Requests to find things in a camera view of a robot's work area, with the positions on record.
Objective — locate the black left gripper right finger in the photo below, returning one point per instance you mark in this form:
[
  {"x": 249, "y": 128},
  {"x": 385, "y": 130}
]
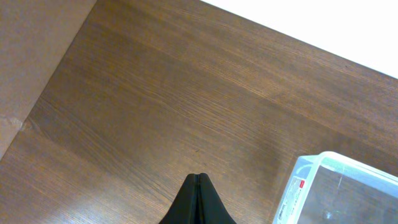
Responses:
[{"x": 210, "y": 209}]

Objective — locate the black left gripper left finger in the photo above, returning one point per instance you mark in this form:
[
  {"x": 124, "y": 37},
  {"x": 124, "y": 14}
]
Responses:
[{"x": 183, "y": 208}]

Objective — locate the clear plastic container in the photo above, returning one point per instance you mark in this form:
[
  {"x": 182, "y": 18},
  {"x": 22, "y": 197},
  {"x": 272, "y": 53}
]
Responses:
[{"x": 332, "y": 188}]

